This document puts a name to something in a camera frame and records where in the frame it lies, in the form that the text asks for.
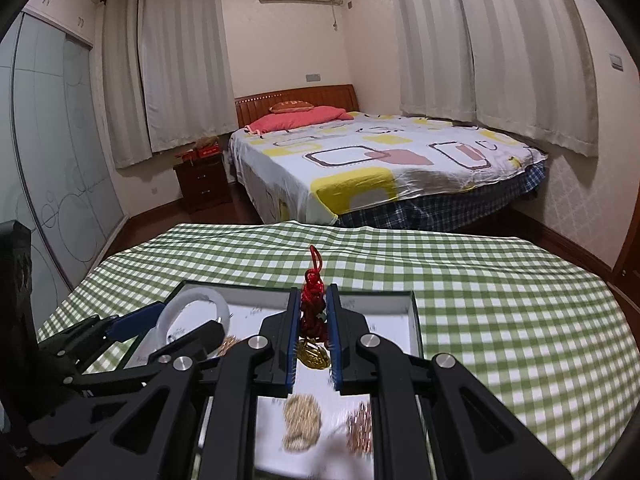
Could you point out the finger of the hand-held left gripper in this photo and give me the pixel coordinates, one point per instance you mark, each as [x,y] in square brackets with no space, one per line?
[200,340]
[135,320]

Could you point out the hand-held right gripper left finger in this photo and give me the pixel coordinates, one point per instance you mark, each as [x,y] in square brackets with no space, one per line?
[292,345]

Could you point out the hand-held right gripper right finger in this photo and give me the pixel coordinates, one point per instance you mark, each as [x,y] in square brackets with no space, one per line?
[334,350]

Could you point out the pale green jade bangle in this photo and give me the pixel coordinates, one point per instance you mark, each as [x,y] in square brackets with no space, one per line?
[200,296]

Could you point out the red knot gold lock pendant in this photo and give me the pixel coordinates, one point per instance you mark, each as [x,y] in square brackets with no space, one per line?
[314,300]

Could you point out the dark green shallow box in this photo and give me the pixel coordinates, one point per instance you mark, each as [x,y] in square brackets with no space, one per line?
[390,325]

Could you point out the black chair back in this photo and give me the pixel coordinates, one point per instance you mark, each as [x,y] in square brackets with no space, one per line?
[20,270]

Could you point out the dark wooden nightstand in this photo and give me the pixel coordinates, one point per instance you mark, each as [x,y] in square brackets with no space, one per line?
[202,182]

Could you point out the green checkered tablecloth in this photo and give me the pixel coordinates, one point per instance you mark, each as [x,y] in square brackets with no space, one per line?
[500,335]

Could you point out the frosted glass wardrobe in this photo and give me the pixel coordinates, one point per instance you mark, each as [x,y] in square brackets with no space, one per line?
[55,160]

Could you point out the red gift boxes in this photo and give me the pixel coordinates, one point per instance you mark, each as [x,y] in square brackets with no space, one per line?
[200,151]

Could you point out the bed with patterned sheet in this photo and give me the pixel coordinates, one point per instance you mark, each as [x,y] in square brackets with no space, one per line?
[375,170]

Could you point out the pink pillow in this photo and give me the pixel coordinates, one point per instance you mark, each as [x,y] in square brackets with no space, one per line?
[300,117]

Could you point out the narrow white curtain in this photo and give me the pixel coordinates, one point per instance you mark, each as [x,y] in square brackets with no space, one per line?
[432,40]
[125,85]

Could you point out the orange cushion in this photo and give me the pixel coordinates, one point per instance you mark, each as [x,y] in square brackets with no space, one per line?
[290,106]

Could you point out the wooden headboard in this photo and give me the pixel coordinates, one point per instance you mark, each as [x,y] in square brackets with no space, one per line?
[300,97]

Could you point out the wide white curtain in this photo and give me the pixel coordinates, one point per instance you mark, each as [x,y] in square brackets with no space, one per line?
[530,60]
[190,60]

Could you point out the brown wooden door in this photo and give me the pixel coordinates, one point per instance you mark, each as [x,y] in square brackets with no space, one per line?
[627,245]

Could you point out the white wall switch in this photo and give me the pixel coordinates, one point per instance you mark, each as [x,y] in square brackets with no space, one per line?
[615,62]

